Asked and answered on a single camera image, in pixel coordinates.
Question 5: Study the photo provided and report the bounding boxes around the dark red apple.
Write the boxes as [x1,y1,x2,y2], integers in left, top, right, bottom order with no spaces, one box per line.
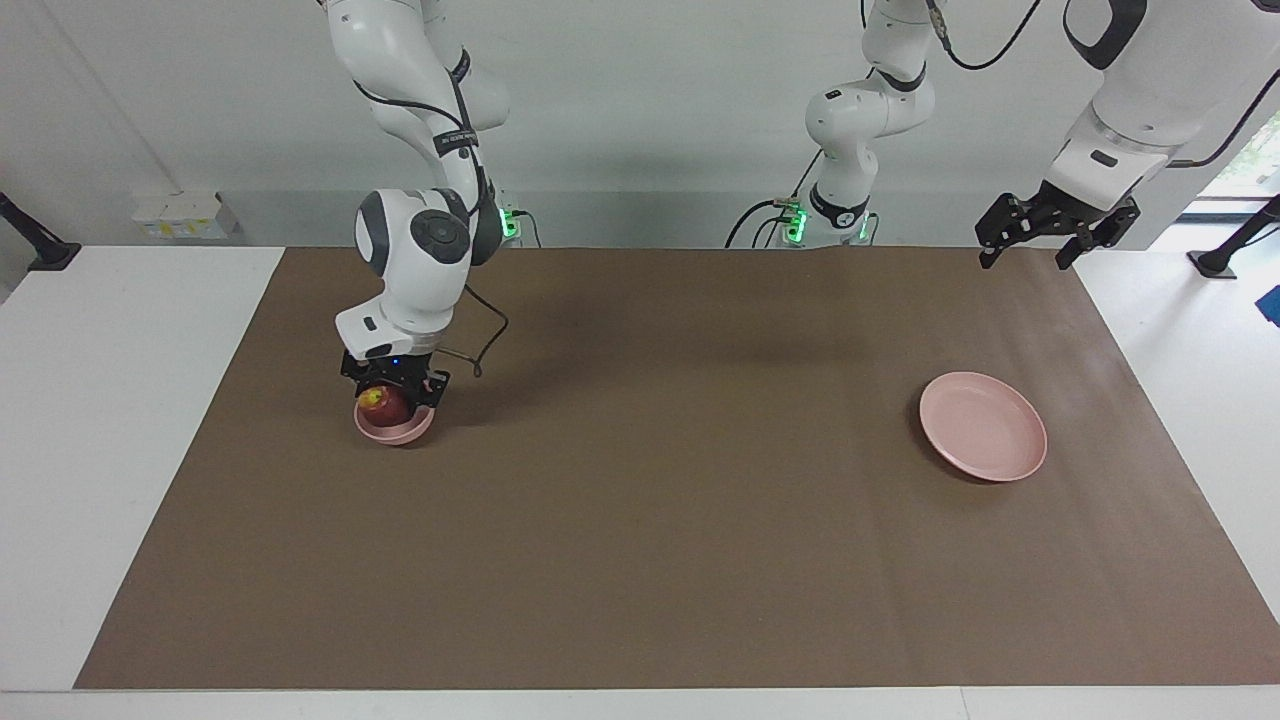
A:
[357,385,413,426]

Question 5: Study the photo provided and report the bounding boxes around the pink bowl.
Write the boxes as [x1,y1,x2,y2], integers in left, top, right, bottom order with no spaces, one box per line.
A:
[354,395,437,446]

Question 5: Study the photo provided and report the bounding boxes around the pink plate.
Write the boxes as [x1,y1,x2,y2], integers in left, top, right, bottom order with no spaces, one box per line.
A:
[919,371,1048,483]

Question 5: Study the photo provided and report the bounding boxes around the black stand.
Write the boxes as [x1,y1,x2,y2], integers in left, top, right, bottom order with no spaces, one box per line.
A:
[0,190,83,271]
[1187,195,1280,279]

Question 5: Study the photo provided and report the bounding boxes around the brown table mat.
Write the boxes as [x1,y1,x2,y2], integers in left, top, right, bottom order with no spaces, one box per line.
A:
[75,247,1280,691]

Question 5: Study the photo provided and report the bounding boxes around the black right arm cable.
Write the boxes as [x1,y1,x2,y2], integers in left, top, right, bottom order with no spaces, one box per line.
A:
[350,50,511,379]

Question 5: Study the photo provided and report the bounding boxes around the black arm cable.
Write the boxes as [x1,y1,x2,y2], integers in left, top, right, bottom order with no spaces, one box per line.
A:
[350,50,511,379]
[925,0,1280,169]

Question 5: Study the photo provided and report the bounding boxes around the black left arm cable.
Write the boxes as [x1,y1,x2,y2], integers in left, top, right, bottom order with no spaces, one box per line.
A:
[925,0,1280,169]

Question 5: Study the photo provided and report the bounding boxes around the black right base cables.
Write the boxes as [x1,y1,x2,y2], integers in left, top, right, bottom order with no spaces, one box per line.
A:
[500,205,543,248]

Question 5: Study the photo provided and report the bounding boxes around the black base cables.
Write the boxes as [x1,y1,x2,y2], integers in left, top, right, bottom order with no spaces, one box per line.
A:
[500,205,543,248]
[725,150,881,248]

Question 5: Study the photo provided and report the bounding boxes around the white wall socket box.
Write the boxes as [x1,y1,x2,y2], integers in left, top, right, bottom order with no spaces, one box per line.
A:
[132,190,241,241]

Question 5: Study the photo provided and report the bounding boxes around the black left base cables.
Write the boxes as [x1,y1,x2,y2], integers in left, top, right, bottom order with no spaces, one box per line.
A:
[725,150,881,248]

